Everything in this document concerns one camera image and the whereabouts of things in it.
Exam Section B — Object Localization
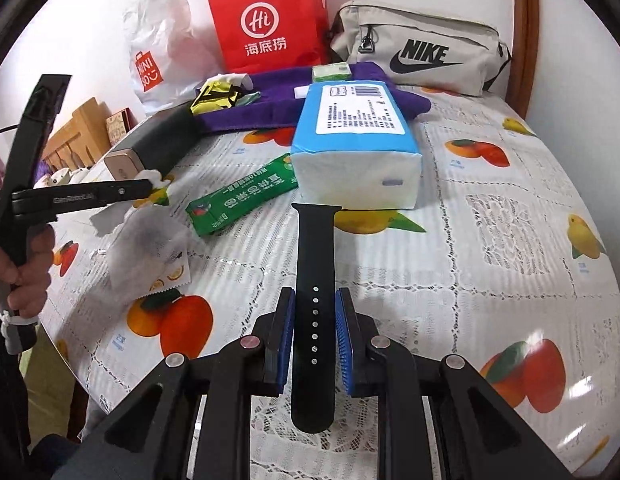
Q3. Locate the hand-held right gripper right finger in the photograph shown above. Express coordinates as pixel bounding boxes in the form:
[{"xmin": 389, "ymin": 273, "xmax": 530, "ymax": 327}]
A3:
[{"xmin": 334, "ymin": 287, "xmax": 576, "ymax": 480}]

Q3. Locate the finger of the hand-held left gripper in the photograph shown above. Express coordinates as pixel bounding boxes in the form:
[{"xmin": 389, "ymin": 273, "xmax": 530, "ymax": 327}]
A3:
[
  {"xmin": 0, "ymin": 74, "xmax": 73, "ymax": 233},
  {"xmin": 92, "ymin": 178, "xmax": 154, "ymax": 208}
]

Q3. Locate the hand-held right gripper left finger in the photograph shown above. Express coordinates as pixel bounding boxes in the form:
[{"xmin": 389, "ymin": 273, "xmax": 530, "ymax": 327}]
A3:
[{"xmin": 75, "ymin": 287, "xmax": 297, "ymax": 480}]

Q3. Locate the white wrapper with orange print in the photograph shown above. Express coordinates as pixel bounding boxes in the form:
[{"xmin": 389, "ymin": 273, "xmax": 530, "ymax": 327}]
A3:
[{"xmin": 90, "ymin": 200, "xmax": 191, "ymax": 292}]

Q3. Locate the black watch strap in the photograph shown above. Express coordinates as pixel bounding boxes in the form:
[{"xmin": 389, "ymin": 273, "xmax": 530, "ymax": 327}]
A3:
[{"xmin": 288, "ymin": 202, "xmax": 337, "ymax": 433}]

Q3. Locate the fruit-print wipe packet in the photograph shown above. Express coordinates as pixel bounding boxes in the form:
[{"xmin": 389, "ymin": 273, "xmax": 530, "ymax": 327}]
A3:
[{"xmin": 144, "ymin": 255, "xmax": 192, "ymax": 303}]

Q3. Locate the green snack packet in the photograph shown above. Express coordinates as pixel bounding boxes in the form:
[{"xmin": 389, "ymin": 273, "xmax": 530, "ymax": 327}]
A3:
[{"xmin": 186, "ymin": 154, "xmax": 299, "ymax": 237}]

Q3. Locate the yellow black pouch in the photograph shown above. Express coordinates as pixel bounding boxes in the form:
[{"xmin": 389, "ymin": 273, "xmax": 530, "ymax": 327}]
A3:
[{"xmin": 190, "ymin": 80, "xmax": 262, "ymax": 117}]

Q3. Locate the small green tissue pack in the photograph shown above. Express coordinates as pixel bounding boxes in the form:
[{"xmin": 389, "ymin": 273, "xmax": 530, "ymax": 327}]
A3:
[{"xmin": 311, "ymin": 62, "xmax": 352, "ymax": 82}]

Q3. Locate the person's left forearm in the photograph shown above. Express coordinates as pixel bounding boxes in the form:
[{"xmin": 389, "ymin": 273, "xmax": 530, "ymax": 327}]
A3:
[{"xmin": 0, "ymin": 310, "xmax": 36, "ymax": 480}]

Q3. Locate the person's left hand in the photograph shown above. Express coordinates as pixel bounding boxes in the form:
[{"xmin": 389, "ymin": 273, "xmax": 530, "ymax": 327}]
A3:
[{"xmin": 0, "ymin": 222, "xmax": 57, "ymax": 321}]

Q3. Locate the wooden bed headboard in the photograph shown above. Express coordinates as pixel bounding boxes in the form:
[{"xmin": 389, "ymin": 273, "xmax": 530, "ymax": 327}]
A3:
[{"xmin": 42, "ymin": 97, "xmax": 113, "ymax": 173}]

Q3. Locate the white dotted plush toy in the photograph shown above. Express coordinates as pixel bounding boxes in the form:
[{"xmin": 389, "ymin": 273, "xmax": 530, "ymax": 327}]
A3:
[{"xmin": 34, "ymin": 167, "xmax": 98, "ymax": 191}]

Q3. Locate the patterned flat box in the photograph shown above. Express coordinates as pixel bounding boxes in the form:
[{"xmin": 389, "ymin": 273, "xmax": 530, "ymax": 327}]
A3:
[{"xmin": 105, "ymin": 108, "xmax": 136, "ymax": 143}]

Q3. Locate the dark green box gold end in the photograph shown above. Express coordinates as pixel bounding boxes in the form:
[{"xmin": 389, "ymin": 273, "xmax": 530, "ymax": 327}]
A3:
[{"xmin": 104, "ymin": 101, "xmax": 203, "ymax": 181}]

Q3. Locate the white plastic bag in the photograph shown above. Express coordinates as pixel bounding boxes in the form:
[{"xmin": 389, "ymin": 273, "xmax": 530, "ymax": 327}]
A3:
[{"xmin": 122, "ymin": 0, "xmax": 226, "ymax": 116}]

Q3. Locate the purple fabric tray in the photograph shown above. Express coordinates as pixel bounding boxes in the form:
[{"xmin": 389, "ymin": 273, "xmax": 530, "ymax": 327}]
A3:
[{"xmin": 192, "ymin": 61, "xmax": 432, "ymax": 134}]

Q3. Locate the blue tissue pack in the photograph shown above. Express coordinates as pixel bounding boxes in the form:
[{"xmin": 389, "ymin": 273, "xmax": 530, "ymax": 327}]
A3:
[{"xmin": 291, "ymin": 81, "xmax": 424, "ymax": 211}]

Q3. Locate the red paper bag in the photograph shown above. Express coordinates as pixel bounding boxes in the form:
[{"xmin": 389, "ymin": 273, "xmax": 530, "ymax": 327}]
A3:
[{"xmin": 206, "ymin": 0, "xmax": 331, "ymax": 75}]

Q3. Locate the beige waist bag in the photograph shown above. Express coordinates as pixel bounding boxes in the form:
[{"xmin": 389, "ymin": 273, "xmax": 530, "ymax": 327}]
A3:
[{"xmin": 330, "ymin": 1, "xmax": 512, "ymax": 97}]

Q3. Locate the brown wooden door frame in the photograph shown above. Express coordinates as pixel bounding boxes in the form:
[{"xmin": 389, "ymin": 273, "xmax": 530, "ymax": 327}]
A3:
[{"xmin": 510, "ymin": 0, "xmax": 537, "ymax": 118}]

